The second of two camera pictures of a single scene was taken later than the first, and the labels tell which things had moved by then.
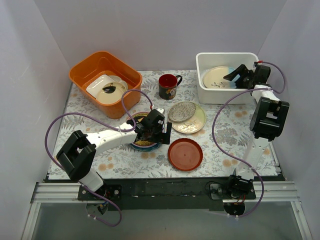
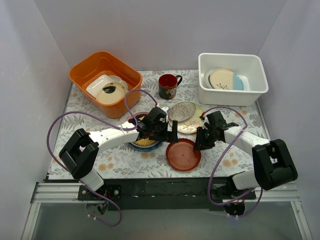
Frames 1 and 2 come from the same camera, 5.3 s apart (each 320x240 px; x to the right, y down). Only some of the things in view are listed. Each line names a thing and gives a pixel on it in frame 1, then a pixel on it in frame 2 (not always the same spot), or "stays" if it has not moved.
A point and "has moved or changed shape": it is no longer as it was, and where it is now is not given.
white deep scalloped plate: [203, 74] → [207, 78]
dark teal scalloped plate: [149, 149] stays
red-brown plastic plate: [185, 154] stays
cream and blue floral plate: [213, 77] has moved or changed shape
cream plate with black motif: [110, 93] stays
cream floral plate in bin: [118, 79] stays
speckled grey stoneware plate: [181, 111] stays
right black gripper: [240, 77] → [203, 136]
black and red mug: [167, 86] stays
